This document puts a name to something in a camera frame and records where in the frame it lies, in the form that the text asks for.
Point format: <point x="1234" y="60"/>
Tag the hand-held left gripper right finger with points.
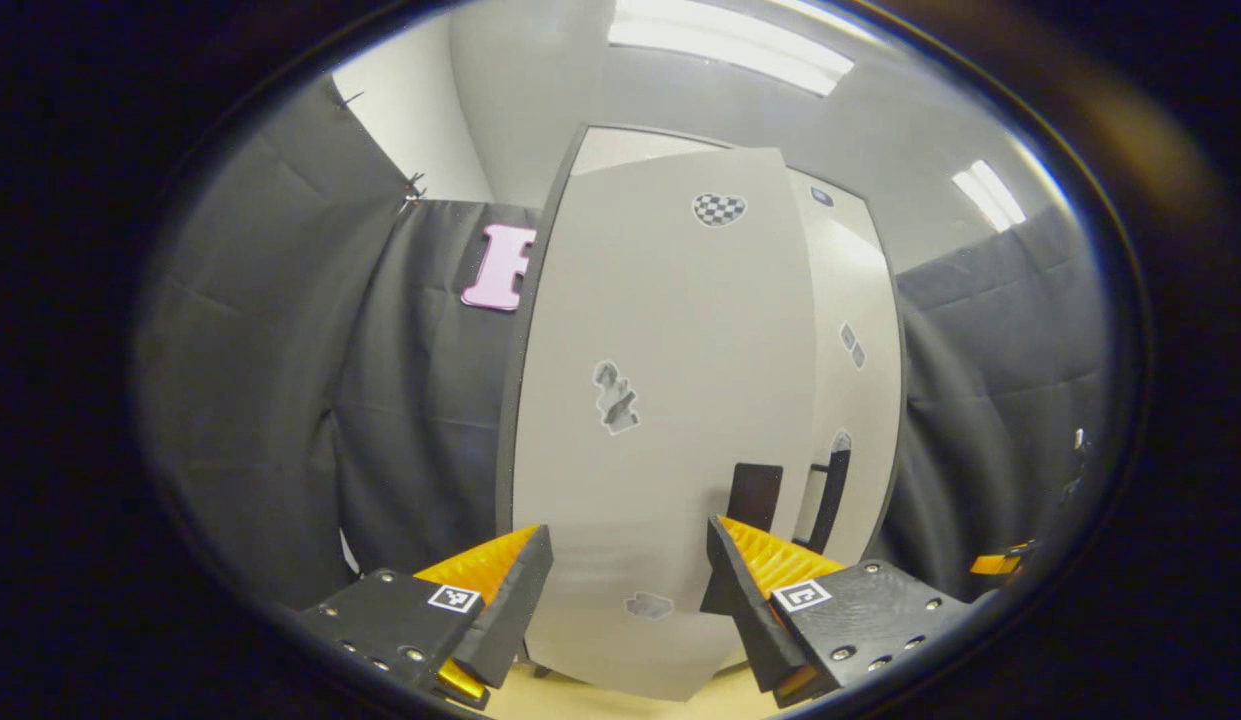
<point x="740" y="580"/>

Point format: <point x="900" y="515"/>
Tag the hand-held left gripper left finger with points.
<point x="515" y="610"/>

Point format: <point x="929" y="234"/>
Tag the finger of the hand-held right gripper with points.
<point x="998" y="562"/>

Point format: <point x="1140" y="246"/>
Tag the white and grey cabinet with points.
<point x="525" y="330"/>

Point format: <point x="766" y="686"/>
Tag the white cabinet door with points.
<point x="850" y="260"/>
<point x="660" y="300"/>

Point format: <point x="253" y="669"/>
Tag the small ceiling light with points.
<point x="990" y="195"/>

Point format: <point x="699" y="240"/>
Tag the long ceiling light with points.
<point x="730" y="45"/>

